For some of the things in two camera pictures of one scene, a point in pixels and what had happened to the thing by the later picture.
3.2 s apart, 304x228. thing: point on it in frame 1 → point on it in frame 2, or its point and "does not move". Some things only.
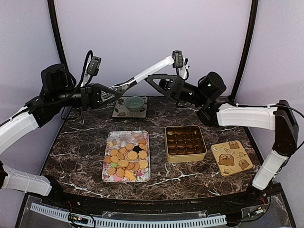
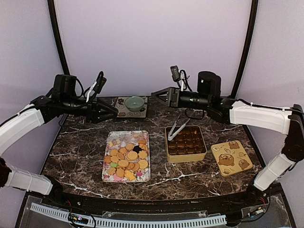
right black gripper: x=175 y=86 → x=173 y=96
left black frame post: x=62 y=55 does not move
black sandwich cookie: x=137 y=148 does not move
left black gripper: x=90 y=95 → x=93 y=115
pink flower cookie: x=117 y=178 does not move
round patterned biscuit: x=132 y=156 does not move
